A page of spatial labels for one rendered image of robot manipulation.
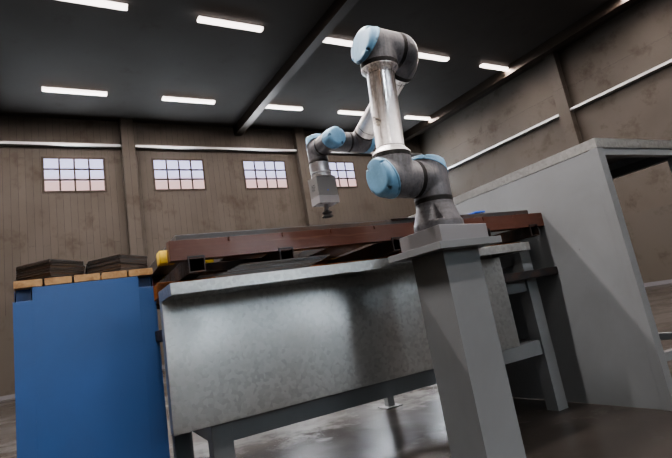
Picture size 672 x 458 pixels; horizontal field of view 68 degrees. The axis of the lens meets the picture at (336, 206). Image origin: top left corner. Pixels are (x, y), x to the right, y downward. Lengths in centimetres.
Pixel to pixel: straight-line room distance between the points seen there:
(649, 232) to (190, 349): 1179
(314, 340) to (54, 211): 1120
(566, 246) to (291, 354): 132
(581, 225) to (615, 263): 20
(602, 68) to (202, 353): 1257
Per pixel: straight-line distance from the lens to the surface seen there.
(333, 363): 162
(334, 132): 177
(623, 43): 1329
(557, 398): 238
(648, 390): 229
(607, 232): 224
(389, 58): 155
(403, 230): 187
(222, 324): 150
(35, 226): 1245
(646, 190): 1268
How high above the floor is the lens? 54
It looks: 12 degrees up
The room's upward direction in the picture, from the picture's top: 10 degrees counter-clockwise
